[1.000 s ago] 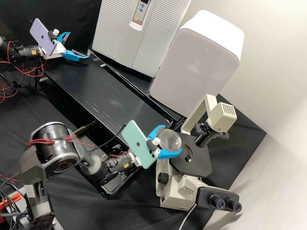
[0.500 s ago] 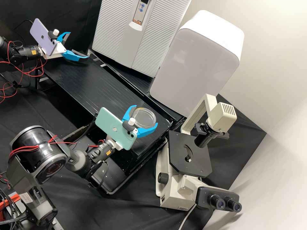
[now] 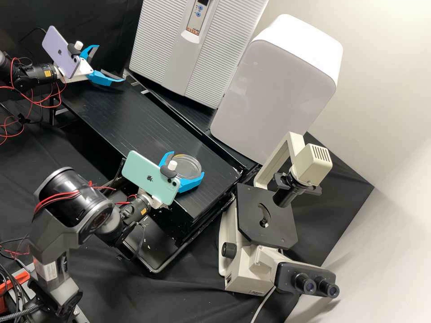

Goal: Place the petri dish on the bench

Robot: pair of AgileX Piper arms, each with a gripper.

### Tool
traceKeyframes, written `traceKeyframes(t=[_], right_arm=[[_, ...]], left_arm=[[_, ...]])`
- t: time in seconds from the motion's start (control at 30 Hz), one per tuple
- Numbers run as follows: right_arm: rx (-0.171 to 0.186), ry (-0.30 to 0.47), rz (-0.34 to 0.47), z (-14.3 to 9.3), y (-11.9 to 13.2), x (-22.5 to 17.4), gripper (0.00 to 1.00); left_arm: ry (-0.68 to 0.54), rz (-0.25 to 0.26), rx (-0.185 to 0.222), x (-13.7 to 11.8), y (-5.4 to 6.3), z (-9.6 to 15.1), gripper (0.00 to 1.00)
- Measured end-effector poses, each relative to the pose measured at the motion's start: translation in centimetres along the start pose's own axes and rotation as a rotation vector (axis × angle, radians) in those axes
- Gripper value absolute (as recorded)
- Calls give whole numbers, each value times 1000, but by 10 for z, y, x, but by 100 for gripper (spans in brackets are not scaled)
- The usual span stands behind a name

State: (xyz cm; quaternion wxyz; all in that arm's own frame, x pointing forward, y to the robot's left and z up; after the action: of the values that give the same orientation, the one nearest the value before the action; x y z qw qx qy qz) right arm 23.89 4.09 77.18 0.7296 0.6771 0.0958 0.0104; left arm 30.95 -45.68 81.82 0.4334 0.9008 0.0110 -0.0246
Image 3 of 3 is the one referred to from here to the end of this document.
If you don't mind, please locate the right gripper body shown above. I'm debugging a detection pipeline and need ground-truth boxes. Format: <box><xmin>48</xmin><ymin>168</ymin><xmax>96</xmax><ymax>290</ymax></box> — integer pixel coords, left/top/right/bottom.
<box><xmin>140</xmin><ymin>192</ymin><xmax>163</xmax><ymax>209</ymax></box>

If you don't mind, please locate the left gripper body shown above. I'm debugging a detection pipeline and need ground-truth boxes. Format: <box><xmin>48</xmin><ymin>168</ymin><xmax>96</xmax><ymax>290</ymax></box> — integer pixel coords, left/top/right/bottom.
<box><xmin>61</xmin><ymin>57</ymin><xmax>95</xmax><ymax>84</ymax></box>

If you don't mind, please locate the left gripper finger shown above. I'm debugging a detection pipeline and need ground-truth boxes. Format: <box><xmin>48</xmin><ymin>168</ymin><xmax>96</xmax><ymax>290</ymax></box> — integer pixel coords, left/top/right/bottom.
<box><xmin>86</xmin><ymin>70</ymin><xmax>126</xmax><ymax>89</ymax></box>
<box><xmin>80</xmin><ymin>44</ymin><xmax>101</xmax><ymax>65</ymax></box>

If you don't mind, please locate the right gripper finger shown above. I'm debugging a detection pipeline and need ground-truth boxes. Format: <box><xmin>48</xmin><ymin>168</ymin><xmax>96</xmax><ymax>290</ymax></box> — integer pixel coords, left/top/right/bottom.
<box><xmin>176</xmin><ymin>172</ymin><xmax>206</xmax><ymax>194</ymax></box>
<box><xmin>158</xmin><ymin>151</ymin><xmax>185</xmax><ymax>167</ymax></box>

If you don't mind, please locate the petri dish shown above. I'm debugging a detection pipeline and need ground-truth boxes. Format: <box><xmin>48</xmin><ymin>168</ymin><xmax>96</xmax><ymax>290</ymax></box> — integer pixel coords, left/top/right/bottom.
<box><xmin>169</xmin><ymin>154</ymin><xmax>202</xmax><ymax>179</ymax></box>

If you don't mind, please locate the black platform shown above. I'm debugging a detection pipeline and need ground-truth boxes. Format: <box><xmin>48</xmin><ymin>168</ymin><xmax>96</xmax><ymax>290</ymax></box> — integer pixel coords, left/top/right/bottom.
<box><xmin>60</xmin><ymin>79</ymin><xmax>242</xmax><ymax>224</ymax></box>
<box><xmin>123</xmin><ymin>69</ymin><xmax>265</xmax><ymax>172</ymax></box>

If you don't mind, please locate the black tray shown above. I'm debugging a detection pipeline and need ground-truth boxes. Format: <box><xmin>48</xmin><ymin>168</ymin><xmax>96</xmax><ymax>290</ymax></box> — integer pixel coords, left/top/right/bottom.
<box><xmin>122</xmin><ymin>193</ymin><xmax>236</xmax><ymax>274</ymax></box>

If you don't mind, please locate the cream microscope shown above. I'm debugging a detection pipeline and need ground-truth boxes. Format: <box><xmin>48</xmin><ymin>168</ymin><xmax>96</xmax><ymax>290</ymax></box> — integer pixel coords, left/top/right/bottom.
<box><xmin>218</xmin><ymin>131</ymin><xmax>341</xmax><ymax>300</ymax></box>

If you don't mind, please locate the incubator door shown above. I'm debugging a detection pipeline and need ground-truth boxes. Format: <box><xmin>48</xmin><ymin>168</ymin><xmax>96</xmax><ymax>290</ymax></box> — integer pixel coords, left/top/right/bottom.
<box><xmin>129</xmin><ymin>0</ymin><xmax>270</xmax><ymax>109</ymax></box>

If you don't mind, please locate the white box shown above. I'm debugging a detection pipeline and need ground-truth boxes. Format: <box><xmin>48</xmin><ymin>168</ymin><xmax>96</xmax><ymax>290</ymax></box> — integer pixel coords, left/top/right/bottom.
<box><xmin>209</xmin><ymin>14</ymin><xmax>343</xmax><ymax>166</ymax></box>

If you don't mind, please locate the right wrist camera phone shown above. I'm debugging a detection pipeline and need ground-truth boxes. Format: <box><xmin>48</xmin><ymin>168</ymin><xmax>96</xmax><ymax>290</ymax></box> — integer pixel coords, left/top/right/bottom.
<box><xmin>121</xmin><ymin>150</ymin><xmax>182</xmax><ymax>206</ymax></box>

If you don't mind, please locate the wrist camera phone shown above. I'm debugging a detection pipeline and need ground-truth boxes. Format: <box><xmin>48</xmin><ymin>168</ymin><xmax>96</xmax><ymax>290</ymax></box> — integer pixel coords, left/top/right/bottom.
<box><xmin>121</xmin><ymin>150</ymin><xmax>182</xmax><ymax>206</ymax></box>
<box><xmin>41</xmin><ymin>25</ymin><xmax>85</xmax><ymax>80</ymax></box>

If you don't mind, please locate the left wrist camera phone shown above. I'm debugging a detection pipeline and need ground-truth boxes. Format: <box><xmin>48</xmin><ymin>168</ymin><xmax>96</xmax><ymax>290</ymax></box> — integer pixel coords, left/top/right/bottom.
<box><xmin>41</xmin><ymin>25</ymin><xmax>85</xmax><ymax>80</ymax></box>

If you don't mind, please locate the black cable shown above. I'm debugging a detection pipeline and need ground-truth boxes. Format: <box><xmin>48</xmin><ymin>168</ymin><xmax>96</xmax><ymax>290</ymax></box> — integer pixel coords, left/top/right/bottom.
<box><xmin>18</xmin><ymin>27</ymin><xmax>48</xmax><ymax>48</ymax></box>

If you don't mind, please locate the grey cable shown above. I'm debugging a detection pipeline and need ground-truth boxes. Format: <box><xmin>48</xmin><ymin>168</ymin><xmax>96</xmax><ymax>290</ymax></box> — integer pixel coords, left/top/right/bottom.
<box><xmin>256</xmin><ymin>287</ymin><xmax>275</xmax><ymax>323</ymax></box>

